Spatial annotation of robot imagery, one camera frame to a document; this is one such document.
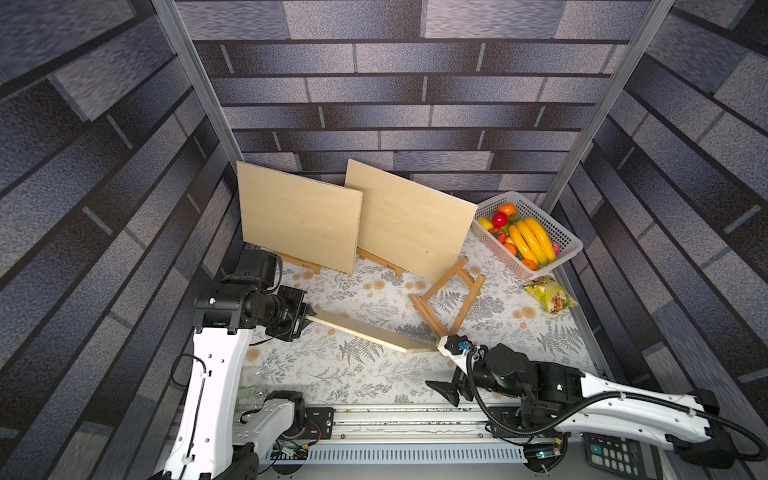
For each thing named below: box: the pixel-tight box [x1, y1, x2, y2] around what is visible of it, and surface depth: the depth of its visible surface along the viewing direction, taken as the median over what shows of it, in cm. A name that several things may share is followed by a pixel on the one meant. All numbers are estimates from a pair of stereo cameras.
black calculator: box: [584, 433, 663, 480], surface depth 69 cm
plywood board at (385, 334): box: [305, 307, 439, 353], surface depth 91 cm
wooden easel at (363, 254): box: [356, 246, 406, 277], surface depth 105 cm
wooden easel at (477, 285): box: [409, 257, 487, 338], surface depth 81 cm
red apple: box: [492, 211, 508, 228], surface depth 109 cm
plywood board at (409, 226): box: [345, 159, 479, 283], surface depth 92 cm
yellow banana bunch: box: [508, 217, 557, 269], surface depth 104 cm
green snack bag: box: [524, 276, 579, 314], surface depth 94 cm
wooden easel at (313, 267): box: [274, 251, 321, 275], surface depth 103 cm
